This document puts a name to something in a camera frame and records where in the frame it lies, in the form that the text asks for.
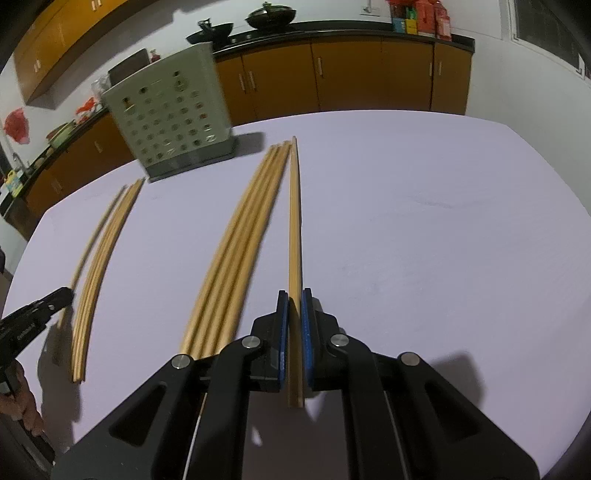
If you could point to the bamboo chopstick pair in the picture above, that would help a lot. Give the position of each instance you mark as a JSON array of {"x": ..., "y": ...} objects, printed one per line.
[
  {"x": 93, "y": 282},
  {"x": 109, "y": 269}
]

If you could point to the red bottles and boxes group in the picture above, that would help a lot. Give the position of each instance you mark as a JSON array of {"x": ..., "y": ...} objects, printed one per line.
[{"x": 428, "y": 18}]

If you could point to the person's left hand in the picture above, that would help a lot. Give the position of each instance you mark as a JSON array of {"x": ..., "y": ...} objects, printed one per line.
[{"x": 21, "y": 405}]

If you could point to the black wok with lid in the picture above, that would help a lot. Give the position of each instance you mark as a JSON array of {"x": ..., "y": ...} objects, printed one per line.
[{"x": 271, "y": 17}]

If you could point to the green perforated utensil holder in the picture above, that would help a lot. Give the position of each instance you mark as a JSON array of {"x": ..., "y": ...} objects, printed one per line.
[{"x": 172, "y": 113}]

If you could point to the black wok left burner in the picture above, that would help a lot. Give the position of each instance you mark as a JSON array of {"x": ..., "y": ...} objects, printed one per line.
[{"x": 216, "y": 34}]

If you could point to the bamboo chopstick left pair inner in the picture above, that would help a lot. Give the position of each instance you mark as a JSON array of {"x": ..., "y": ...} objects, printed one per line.
[{"x": 109, "y": 269}]

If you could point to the bamboo chopstick left pair outer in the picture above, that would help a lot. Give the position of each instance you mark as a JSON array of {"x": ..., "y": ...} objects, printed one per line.
[{"x": 93, "y": 282}]

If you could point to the lower wooden kitchen cabinets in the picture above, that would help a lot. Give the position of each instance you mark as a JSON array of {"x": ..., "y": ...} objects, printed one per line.
[{"x": 324, "y": 66}]

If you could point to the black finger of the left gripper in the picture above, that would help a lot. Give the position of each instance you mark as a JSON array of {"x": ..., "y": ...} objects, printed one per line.
[{"x": 22, "y": 326}]

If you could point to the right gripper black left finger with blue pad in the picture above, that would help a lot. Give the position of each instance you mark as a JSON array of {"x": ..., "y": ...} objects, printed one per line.
[{"x": 258, "y": 361}]

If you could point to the window right wall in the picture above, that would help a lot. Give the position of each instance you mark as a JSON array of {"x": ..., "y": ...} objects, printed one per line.
[{"x": 532, "y": 24}]

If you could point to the upper wooden wall cabinets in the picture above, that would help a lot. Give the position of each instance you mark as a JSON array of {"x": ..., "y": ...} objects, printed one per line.
[{"x": 60, "y": 34}]

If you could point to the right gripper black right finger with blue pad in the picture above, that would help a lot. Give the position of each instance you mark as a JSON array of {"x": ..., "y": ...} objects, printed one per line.
[{"x": 333, "y": 360}]

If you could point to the red plastic bag on wall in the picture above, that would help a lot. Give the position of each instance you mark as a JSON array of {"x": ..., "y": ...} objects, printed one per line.
[{"x": 16, "y": 126}]

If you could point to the dark cutting board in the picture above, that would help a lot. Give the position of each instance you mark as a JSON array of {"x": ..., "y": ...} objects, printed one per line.
[{"x": 128, "y": 66}]

